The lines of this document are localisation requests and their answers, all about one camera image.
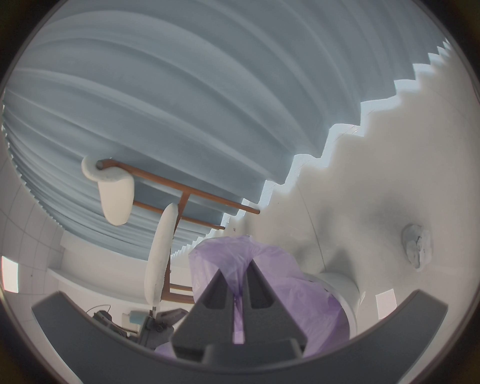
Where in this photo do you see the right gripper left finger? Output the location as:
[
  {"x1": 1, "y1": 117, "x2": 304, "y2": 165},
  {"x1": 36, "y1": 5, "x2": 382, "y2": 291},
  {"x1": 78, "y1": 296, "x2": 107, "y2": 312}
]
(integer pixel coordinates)
[{"x1": 170, "y1": 268, "x2": 235, "y2": 364}]

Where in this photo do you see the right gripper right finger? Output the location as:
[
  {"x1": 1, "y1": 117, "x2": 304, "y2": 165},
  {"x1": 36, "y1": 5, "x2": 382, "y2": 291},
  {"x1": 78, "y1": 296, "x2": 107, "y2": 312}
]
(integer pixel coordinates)
[{"x1": 244, "y1": 259, "x2": 308, "y2": 358}]

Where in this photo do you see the purple plastic bag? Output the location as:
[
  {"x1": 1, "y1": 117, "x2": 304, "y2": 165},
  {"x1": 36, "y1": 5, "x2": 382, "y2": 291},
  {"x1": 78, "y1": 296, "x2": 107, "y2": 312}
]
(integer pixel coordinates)
[{"x1": 154, "y1": 235, "x2": 351, "y2": 361}]

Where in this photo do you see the white paper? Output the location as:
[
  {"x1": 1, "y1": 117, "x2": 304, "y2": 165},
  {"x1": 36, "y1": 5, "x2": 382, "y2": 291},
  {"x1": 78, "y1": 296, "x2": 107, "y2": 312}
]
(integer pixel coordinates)
[{"x1": 401, "y1": 224, "x2": 435, "y2": 271}]

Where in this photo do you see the white trash bin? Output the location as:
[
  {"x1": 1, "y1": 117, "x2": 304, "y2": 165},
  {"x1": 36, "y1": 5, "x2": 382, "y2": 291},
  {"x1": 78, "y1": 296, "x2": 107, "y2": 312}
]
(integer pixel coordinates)
[{"x1": 300, "y1": 271, "x2": 364, "y2": 340}]

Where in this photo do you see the white cushioned wooden chair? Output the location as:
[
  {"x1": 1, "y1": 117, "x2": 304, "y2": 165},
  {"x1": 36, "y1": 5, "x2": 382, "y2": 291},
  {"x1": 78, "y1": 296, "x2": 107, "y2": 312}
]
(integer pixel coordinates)
[{"x1": 81, "y1": 155, "x2": 260, "y2": 324}]

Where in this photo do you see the pale blue curtain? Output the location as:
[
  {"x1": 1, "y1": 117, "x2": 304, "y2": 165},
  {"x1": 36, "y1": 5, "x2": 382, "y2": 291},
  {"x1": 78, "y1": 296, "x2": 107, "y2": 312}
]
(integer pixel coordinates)
[{"x1": 0, "y1": 0, "x2": 452, "y2": 263}]

